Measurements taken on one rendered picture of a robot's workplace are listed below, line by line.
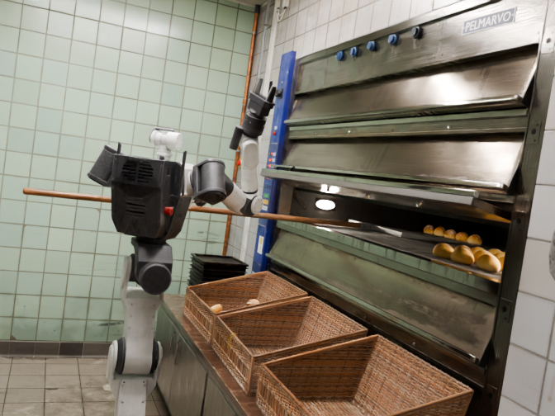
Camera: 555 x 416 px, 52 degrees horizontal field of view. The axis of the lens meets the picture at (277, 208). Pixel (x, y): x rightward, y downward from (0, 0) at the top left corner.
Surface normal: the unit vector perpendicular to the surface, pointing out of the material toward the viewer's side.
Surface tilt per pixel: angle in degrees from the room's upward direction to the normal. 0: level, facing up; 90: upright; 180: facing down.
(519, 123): 90
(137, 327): 80
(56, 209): 90
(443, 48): 92
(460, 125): 90
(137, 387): 68
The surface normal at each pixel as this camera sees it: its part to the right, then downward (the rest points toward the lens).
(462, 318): -0.82, -0.44
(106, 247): 0.36, 0.10
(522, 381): -0.92, -0.11
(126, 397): 0.39, -0.27
